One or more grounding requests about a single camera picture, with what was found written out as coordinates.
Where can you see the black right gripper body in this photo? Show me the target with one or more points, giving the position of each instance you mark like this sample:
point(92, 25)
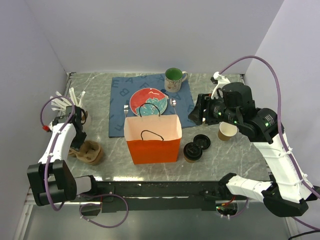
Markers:
point(215, 109)

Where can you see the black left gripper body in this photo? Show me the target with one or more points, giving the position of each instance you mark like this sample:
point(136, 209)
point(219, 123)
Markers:
point(78, 139)

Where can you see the brown cardboard cup carrier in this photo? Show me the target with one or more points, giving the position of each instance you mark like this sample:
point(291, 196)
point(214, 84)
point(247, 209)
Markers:
point(91, 153)

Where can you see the black plastic cup lid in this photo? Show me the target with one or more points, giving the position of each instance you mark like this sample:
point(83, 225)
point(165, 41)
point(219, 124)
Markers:
point(202, 141)

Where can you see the orange paper bag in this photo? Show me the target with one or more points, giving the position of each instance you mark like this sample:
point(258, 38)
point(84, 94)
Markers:
point(153, 139)

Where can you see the brown paper coffee cup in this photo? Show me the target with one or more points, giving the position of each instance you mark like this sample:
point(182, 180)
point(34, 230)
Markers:
point(189, 160)

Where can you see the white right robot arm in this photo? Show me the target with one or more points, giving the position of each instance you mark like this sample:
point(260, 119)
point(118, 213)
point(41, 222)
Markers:
point(287, 192)

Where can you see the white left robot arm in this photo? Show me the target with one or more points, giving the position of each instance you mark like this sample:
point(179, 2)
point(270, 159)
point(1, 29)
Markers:
point(50, 179)

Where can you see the white straw holder cup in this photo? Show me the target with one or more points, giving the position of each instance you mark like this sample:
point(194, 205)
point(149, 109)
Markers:
point(85, 117)

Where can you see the silver spoon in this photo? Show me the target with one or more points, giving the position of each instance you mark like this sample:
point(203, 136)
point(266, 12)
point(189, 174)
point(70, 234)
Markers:
point(173, 103)

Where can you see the white wrapped straws bundle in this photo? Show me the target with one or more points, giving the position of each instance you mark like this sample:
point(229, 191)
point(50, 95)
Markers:
point(60, 103)

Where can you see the green interior ceramic mug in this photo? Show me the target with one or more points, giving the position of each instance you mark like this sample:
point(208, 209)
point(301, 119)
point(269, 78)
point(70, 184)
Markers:
point(173, 79)

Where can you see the red teal floral plate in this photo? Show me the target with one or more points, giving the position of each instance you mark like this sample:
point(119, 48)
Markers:
point(148, 101)

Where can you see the silver fork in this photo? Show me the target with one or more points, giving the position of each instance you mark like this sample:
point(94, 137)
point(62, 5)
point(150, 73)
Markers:
point(126, 110)

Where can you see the blue letter placemat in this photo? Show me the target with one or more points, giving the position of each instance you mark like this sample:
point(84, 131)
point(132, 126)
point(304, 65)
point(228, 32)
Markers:
point(122, 89)

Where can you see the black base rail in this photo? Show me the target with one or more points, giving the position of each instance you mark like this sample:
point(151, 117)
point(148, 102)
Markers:
point(114, 196)

